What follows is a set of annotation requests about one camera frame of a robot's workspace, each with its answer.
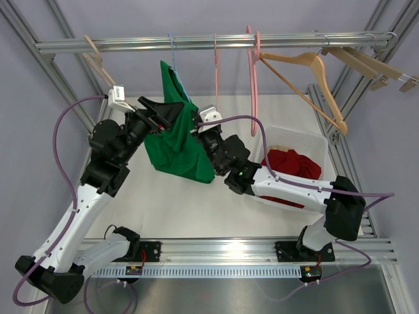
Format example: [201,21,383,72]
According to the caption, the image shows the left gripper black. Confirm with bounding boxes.
[118,97,184,165]

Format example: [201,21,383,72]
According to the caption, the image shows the green t shirt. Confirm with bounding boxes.
[144,61,215,184]

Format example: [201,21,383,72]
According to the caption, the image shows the beige t shirt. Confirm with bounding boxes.
[268,145,289,152]

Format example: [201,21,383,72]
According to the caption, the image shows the blue wire hanger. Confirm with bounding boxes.
[168,32,191,102]

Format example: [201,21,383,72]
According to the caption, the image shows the red t shirt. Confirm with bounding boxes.
[255,148,323,210]

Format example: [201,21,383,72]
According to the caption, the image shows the pink wire hanger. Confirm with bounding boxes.
[214,33,220,105]

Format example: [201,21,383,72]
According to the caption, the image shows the pink plastic hanger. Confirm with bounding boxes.
[246,25,261,118]

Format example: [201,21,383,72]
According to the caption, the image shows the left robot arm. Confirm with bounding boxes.
[15,96,184,304]

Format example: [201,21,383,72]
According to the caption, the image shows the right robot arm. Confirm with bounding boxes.
[191,107,365,262]

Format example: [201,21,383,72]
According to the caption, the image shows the beige plastic hanger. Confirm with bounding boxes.
[82,35,116,87]

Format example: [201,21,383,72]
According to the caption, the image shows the wooden hanger with bar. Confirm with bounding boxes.
[257,52,348,135]

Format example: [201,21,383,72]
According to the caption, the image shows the tan clip hanger near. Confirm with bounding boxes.
[321,35,390,90]

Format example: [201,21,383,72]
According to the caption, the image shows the tan clip hanger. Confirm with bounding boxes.
[321,35,390,90]
[343,46,418,93]

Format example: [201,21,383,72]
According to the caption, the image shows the tan clip hanger far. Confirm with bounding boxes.
[343,46,418,93]

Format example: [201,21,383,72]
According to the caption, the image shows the white plastic basket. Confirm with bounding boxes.
[251,126,336,215]

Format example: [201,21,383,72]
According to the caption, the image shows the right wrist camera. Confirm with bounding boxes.
[198,105,222,133]

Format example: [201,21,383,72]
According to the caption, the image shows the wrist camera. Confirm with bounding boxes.
[107,85,136,113]
[198,105,222,133]

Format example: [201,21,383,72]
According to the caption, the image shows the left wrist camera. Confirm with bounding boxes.
[107,85,136,113]

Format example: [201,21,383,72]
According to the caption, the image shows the aluminium front rail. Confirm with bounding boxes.
[42,237,399,266]

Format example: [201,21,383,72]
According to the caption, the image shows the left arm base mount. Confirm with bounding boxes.
[125,241,162,263]

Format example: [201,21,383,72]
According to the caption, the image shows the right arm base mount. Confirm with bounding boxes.
[274,241,336,262]

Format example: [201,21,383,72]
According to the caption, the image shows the white slotted cable duct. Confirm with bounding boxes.
[91,264,302,279]

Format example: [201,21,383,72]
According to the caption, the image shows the aluminium hanging rail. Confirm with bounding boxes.
[35,31,397,54]

